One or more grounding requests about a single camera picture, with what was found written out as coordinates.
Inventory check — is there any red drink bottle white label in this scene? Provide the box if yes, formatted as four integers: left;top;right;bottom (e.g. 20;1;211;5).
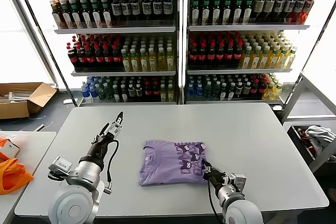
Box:
303;0;315;23
294;0;305;22

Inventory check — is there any dark bottle beige label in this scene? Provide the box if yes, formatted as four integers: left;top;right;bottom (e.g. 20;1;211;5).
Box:
263;0;275;22
253;0;265;22

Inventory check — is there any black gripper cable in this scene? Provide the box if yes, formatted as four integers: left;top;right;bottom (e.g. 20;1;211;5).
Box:
207;180;224;224
103;140;120;195

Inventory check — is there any white grey crumpled garment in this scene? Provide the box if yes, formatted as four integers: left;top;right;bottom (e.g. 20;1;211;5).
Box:
304;125;336;156

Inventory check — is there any purple printed t-shirt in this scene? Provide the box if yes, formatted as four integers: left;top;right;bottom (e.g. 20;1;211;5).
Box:
138;140;211;187

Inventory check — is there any amber tea bottle white label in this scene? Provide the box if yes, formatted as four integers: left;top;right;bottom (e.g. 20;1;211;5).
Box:
51;1;61;29

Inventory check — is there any dark tea bottle white label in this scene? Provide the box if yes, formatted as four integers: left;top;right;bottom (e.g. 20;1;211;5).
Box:
101;0;113;28
90;0;103;28
243;0;253;24
80;0;92;29
233;0;244;25
211;0;223;25
201;0;212;25
191;0;201;25
59;0;71;29
69;0;81;29
222;0;233;25

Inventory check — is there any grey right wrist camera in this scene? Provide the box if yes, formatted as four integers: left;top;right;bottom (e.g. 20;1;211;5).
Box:
230;173;247;195

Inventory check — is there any black storage bin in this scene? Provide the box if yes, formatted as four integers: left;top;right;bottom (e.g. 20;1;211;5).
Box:
282;121;336;177

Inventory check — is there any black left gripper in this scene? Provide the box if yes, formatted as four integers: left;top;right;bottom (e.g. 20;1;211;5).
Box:
87;111;124;160

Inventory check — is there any dark bottle blue-white label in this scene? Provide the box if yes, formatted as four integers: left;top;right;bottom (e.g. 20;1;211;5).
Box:
152;0;163;22
121;0;131;23
130;0;141;23
162;0;173;22
141;0;153;22
285;0;296;22
274;0;286;22
111;0;122;23

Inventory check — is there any red crumpled garment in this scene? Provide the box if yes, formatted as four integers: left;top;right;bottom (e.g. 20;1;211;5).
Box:
296;127;316;156

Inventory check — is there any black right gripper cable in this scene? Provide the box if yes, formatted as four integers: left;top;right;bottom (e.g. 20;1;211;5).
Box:
207;180;224;224

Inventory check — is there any blue label water bottle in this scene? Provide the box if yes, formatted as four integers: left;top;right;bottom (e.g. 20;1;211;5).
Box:
80;83;90;103
187;82;196;101
89;83;99;103
195;82;204;101

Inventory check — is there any small dark drink bottle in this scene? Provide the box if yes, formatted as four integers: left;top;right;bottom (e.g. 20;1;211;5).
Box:
128;83;137;102
235;81;244;100
113;84;121;103
243;81;251;100
120;84;129;103
135;83;144;102
219;82;227;101
227;82;236;101

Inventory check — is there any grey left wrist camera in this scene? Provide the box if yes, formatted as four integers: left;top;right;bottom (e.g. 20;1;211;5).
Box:
47;156;73;180

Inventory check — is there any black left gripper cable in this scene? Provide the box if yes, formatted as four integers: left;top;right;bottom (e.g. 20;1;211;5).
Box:
103;140;120;195

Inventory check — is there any cola bottle red cap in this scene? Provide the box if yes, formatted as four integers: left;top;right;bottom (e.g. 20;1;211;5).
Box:
233;40;244;68
197;41;207;69
86;44;96;69
224;41;235;69
215;41;226;69
103;44;114;69
67;42;79;69
206;41;217;69
94;44;106;69
188;41;198;69
112;44;123;69
77;44;87;69

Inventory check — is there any open cardboard box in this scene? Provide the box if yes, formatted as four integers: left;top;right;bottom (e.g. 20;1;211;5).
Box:
0;82;58;120

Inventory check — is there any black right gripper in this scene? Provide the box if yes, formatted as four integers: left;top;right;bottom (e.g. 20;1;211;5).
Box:
202;159;229;190

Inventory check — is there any green tea bottle white cap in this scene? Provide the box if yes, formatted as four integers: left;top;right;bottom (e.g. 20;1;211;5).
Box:
98;83;107;103
204;81;213;101
212;81;221;101

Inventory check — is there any white orange-edged small box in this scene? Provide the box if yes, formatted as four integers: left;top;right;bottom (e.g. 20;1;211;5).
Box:
5;138;21;158

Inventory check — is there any grey metal shelf rack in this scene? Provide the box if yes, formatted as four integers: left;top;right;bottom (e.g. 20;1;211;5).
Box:
182;0;310;105
35;0;182;106

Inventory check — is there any grey metal frame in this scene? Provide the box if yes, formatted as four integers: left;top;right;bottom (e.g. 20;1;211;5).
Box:
279;73;336;121

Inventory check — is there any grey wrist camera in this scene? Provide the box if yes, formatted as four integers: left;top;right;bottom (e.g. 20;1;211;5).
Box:
47;156;73;180
230;173;247;195

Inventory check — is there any white packing material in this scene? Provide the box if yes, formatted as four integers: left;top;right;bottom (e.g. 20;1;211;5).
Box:
0;90;36;103

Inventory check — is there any small yellow juice bottle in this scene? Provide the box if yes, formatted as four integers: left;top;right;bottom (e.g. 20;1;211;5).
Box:
160;83;168;102
274;82;284;100
265;82;275;101
167;83;175;102

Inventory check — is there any orange plastic bag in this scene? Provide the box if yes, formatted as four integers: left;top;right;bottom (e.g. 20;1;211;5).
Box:
0;157;34;196

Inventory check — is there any small cola bottle red label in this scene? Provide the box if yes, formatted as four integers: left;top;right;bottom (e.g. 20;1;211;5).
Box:
152;81;161;102
144;82;153;102
258;79;266;99
250;80;259;99

